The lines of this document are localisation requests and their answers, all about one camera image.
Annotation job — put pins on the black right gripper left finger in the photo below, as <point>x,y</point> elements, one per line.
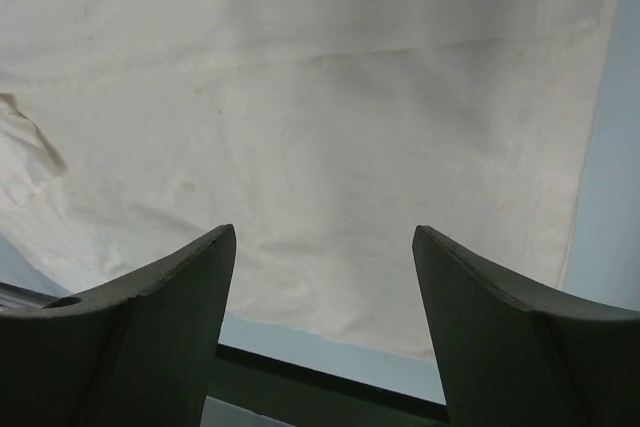
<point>134,351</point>

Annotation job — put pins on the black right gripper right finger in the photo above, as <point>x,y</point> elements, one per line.
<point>513,352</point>

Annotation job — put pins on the cream white t shirt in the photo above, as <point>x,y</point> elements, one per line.
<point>324,131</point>

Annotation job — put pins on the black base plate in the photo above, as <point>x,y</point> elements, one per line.
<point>300,396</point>

